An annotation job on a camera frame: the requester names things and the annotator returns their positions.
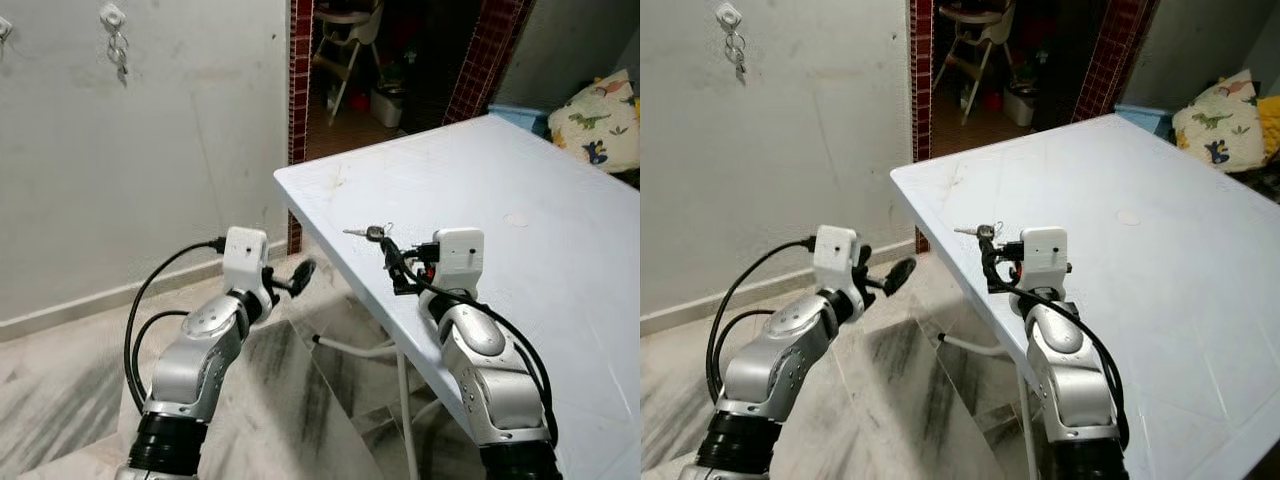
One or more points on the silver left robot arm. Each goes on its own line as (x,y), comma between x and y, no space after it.
(200,350)
(770,360)

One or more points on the white plastic table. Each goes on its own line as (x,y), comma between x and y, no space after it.
(520,280)
(1180,300)

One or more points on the white pot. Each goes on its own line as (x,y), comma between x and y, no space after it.
(387,107)
(1020,107)

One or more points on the light blue box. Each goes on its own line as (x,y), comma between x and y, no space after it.
(520,115)
(1145,115)

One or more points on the red tiled upright pillar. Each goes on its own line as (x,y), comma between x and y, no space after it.
(300,80)
(921,70)

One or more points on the red tiled slanted edge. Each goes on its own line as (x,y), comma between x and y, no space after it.
(485,60)
(1115,55)

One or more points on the white high chair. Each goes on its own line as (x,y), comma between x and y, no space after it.
(975,30)
(350,30)

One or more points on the dinosaur print pillow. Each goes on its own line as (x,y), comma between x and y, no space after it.
(1220,120)
(595,120)

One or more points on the silver key bunch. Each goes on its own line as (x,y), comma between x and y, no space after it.
(118,52)
(736,50)

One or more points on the yellow cushion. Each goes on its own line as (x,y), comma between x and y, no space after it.
(1271,125)

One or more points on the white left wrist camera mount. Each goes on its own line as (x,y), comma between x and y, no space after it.
(244,255)
(836,255)

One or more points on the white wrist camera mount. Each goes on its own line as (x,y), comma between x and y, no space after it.
(836,255)
(244,255)
(460,258)
(1045,258)

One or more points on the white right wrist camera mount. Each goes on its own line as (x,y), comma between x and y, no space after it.
(1045,258)
(460,258)

